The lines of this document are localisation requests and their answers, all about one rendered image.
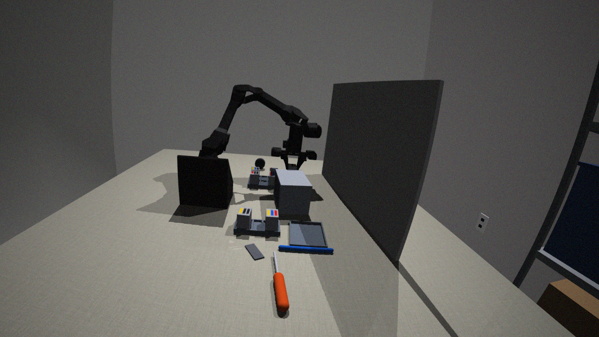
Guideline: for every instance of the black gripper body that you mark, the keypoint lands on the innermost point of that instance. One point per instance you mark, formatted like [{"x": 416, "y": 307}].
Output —
[{"x": 294, "y": 148}]

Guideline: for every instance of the blue cylindrical rod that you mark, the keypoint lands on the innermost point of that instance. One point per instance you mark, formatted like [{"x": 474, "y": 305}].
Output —
[{"x": 308, "y": 249}]

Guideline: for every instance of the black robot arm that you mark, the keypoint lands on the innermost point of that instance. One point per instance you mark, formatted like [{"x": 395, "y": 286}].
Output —
[{"x": 217, "y": 142}]

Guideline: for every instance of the orange-handled screwdriver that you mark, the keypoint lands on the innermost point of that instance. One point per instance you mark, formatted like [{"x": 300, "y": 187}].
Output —
[{"x": 280, "y": 288}]

